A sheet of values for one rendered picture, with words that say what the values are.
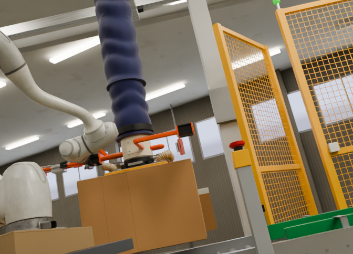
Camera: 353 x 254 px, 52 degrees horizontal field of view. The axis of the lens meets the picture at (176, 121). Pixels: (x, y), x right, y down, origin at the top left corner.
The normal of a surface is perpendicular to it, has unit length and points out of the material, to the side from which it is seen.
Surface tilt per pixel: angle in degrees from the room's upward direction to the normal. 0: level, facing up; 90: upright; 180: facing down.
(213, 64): 90
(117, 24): 82
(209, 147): 90
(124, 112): 75
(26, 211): 92
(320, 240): 90
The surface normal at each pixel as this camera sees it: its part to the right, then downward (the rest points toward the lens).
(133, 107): 0.18, -0.55
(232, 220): -0.40, -0.16
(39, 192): 0.75, -0.41
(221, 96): -0.07, -0.25
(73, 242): 0.89, -0.29
